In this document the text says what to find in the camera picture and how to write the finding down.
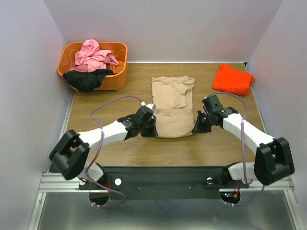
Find beige t shirt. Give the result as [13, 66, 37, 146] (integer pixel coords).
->
[151, 76, 195, 138]

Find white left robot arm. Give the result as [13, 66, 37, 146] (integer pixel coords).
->
[49, 117, 157, 189]

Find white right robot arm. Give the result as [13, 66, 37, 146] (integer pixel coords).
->
[192, 107, 295, 187]

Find folded orange t shirt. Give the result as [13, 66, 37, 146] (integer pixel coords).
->
[212, 64, 255, 96]

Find orange plastic basket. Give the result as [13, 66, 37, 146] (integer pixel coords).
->
[57, 42, 128, 91]

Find white round knob left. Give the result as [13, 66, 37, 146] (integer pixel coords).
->
[115, 178, 122, 186]

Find silver round knob right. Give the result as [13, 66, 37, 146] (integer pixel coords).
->
[206, 177, 214, 185]

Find black t shirt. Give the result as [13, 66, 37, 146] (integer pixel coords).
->
[63, 69, 114, 92]

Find pink t shirt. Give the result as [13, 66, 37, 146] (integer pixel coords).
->
[69, 39, 119, 72]

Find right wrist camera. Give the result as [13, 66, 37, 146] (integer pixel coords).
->
[201, 95, 224, 115]

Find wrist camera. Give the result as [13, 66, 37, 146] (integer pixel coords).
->
[201, 95, 224, 115]
[131, 103, 156, 126]

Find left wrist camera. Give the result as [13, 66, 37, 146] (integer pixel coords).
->
[131, 103, 156, 126]

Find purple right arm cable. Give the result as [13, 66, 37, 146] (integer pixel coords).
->
[206, 92, 266, 207]

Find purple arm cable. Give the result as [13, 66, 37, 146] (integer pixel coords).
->
[85, 95, 144, 208]
[206, 92, 266, 207]

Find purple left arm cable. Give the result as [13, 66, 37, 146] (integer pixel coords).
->
[85, 95, 144, 208]

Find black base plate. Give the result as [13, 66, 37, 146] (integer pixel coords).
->
[49, 164, 280, 201]

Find aluminium rail frame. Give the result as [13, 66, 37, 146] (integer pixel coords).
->
[28, 91, 299, 230]

